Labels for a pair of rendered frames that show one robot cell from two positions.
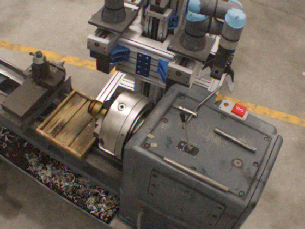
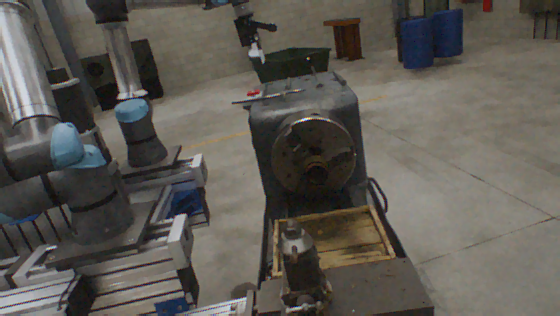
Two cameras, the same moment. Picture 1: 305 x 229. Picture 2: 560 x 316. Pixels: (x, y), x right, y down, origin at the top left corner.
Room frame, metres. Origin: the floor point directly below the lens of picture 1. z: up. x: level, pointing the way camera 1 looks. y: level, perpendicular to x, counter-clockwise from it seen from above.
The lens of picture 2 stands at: (1.66, 1.30, 1.62)
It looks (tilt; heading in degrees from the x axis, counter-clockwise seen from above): 22 degrees down; 252
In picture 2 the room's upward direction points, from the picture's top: 12 degrees counter-clockwise
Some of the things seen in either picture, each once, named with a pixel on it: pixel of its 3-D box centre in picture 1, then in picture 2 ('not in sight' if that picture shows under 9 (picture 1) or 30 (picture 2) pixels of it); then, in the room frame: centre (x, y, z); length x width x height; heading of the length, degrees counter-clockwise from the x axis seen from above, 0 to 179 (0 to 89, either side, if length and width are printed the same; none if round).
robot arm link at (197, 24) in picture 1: (198, 19); (134, 119); (1.73, -0.16, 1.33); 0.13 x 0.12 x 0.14; 85
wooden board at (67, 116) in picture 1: (77, 122); (328, 241); (1.26, 0.39, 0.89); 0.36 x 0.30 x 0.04; 158
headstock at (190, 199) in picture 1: (202, 162); (303, 127); (1.01, -0.26, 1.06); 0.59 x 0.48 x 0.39; 68
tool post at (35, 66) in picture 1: (40, 67); (300, 260); (1.45, 0.64, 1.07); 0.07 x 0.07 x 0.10; 68
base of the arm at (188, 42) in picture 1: (193, 36); (144, 147); (1.73, -0.16, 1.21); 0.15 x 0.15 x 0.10
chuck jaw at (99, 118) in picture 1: (101, 128); (338, 156); (1.10, 0.22, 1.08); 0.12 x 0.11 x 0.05; 158
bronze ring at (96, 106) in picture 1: (99, 110); (315, 170); (1.21, 0.26, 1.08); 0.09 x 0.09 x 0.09; 68
